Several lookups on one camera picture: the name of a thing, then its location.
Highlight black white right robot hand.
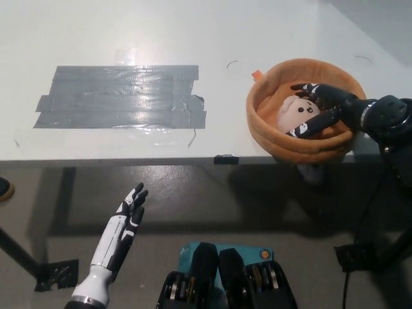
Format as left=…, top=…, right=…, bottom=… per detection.
left=285, top=82, right=370, bottom=139

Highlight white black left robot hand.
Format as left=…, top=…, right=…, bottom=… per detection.
left=70, top=182, right=149, bottom=305

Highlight pink plush dumpling toy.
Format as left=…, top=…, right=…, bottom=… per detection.
left=278, top=95, right=323, bottom=135

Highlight orange plush basket plate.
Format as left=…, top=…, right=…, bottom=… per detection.
left=246, top=57, right=368, bottom=165

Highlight black teal robot torso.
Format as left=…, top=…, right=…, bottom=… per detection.
left=156, top=242, right=297, bottom=309

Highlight large clear tape sheet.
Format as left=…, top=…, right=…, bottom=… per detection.
left=62, top=125, right=183, bottom=147

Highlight dark shoe with tan sole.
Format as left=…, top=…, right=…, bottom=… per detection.
left=0, top=176, right=16, bottom=203

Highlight black tape strip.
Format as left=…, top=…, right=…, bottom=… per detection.
left=214, top=154, right=241, bottom=165

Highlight grey duct tape patch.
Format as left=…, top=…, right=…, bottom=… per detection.
left=32, top=65, right=207, bottom=129

